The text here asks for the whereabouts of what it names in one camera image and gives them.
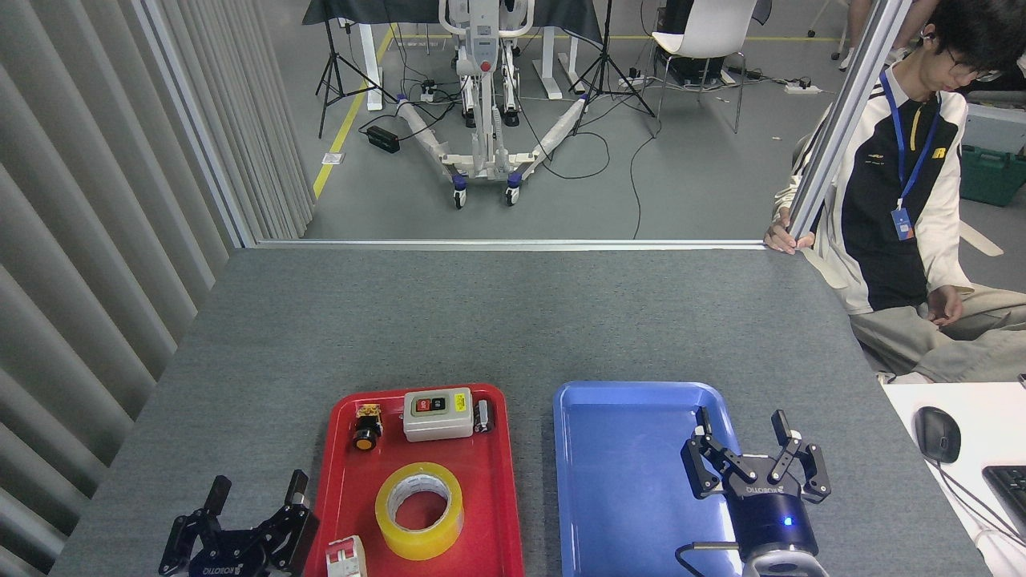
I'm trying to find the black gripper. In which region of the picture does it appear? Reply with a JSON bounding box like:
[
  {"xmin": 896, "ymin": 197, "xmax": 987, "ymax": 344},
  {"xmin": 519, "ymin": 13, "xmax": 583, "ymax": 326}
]
[
  {"xmin": 159, "ymin": 470, "xmax": 320, "ymax": 577},
  {"xmin": 681, "ymin": 406, "xmax": 832, "ymax": 562}
]

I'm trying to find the yellow tape roll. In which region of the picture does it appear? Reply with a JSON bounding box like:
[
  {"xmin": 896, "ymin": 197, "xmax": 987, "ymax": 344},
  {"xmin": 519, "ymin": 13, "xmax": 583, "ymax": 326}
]
[{"xmin": 375, "ymin": 462, "xmax": 465, "ymax": 561}]

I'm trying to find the person's right hand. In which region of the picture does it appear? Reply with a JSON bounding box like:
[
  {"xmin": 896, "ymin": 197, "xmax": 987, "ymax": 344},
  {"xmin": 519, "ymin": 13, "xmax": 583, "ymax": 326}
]
[{"xmin": 764, "ymin": 210, "xmax": 815, "ymax": 256}]

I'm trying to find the person's left hand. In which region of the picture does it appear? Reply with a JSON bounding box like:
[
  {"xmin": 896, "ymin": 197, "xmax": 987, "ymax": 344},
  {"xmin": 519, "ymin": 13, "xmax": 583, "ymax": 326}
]
[{"xmin": 926, "ymin": 286, "xmax": 966, "ymax": 328}]

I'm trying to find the white and red circuit breaker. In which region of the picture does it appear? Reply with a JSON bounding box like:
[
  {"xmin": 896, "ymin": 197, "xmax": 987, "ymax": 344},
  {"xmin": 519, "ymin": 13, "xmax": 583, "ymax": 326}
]
[{"xmin": 325, "ymin": 535, "xmax": 368, "ymax": 577}]

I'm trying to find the blue plastic tray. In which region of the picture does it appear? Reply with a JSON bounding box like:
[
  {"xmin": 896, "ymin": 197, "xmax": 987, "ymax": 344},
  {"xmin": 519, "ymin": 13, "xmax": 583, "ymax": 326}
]
[{"xmin": 553, "ymin": 381, "xmax": 759, "ymax": 577}]

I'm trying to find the orange push button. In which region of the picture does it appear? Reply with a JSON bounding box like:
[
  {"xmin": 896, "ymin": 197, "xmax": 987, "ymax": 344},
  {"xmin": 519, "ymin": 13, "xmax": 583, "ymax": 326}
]
[{"xmin": 353, "ymin": 404, "xmax": 384, "ymax": 451}]

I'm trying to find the black computer mouse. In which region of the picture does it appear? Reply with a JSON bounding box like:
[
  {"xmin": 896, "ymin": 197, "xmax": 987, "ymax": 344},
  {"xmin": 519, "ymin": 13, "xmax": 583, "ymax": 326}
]
[{"xmin": 915, "ymin": 406, "xmax": 962, "ymax": 465}]

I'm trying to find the white desk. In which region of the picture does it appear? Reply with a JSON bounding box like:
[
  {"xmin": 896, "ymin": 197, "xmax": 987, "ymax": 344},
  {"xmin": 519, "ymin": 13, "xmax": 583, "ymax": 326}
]
[{"xmin": 882, "ymin": 381, "xmax": 1026, "ymax": 577}]

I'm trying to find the red plastic tray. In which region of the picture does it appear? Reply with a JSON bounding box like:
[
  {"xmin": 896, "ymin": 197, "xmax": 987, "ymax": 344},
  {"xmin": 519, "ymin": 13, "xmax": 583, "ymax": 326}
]
[{"xmin": 303, "ymin": 383, "xmax": 525, "ymax": 577}]

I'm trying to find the black keyboard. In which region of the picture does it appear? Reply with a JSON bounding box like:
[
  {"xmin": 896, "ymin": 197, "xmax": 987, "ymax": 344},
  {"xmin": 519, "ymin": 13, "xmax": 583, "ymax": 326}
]
[{"xmin": 982, "ymin": 465, "xmax": 1026, "ymax": 539}]

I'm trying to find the grey pleated curtain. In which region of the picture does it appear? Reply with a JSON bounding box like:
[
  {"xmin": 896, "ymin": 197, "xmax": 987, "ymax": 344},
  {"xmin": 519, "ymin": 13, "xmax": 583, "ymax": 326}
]
[{"xmin": 0, "ymin": 0, "xmax": 317, "ymax": 577}]

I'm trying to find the black tripod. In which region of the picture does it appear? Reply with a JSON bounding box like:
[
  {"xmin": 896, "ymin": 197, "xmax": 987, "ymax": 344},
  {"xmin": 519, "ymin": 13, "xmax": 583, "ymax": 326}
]
[
  {"xmin": 315, "ymin": 16, "xmax": 398, "ymax": 139},
  {"xmin": 571, "ymin": 0, "xmax": 656, "ymax": 135}
]

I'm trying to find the white chair with metal legs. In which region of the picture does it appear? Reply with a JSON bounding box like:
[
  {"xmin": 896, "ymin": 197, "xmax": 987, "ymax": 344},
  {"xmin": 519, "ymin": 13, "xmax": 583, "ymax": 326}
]
[{"xmin": 651, "ymin": 0, "xmax": 758, "ymax": 134}]

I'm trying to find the white stand on wheels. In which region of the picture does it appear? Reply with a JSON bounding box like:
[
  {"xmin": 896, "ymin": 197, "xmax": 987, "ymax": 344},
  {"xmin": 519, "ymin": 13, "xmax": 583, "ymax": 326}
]
[{"xmin": 394, "ymin": 0, "xmax": 590, "ymax": 209}]

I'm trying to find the table with black cloth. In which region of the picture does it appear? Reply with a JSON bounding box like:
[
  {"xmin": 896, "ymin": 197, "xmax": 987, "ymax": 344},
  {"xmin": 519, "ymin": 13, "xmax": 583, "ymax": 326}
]
[{"xmin": 302, "ymin": 0, "xmax": 604, "ymax": 111}]

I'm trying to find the black mouse cable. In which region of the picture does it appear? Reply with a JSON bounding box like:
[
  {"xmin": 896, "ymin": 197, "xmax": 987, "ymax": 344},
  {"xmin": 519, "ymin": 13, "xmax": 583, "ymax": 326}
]
[{"xmin": 934, "ymin": 461, "xmax": 1026, "ymax": 550}]

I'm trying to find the white two-button switch box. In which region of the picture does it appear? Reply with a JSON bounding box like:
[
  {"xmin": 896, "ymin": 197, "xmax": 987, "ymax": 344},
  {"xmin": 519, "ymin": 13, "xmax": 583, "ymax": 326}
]
[{"xmin": 402, "ymin": 387, "xmax": 475, "ymax": 443}]

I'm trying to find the seated person with lanyard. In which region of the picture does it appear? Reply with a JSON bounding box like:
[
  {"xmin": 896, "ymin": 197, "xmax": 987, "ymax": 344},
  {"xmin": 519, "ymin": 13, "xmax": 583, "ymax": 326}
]
[{"xmin": 764, "ymin": 0, "xmax": 1026, "ymax": 384}]

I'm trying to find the blue lanyard with badge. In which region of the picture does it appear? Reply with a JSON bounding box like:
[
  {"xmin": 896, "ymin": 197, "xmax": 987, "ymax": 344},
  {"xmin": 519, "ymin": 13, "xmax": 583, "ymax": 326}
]
[{"xmin": 879, "ymin": 71, "xmax": 943, "ymax": 241}]

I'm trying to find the long black floor cable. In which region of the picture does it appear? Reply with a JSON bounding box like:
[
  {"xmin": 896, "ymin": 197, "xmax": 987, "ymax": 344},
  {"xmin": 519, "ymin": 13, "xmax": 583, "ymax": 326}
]
[{"xmin": 513, "ymin": 88, "xmax": 660, "ymax": 240}]

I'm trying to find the silver horizontal rail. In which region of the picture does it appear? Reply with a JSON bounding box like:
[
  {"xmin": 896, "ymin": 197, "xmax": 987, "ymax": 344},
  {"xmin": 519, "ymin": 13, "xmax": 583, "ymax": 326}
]
[{"xmin": 255, "ymin": 239, "xmax": 766, "ymax": 251}]

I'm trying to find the silver post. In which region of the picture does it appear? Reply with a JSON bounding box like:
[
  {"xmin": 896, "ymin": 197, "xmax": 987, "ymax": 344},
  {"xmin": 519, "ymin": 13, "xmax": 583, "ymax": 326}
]
[
  {"xmin": 132, "ymin": 0, "xmax": 257, "ymax": 249},
  {"xmin": 787, "ymin": 0, "xmax": 915, "ymax": 240}
]

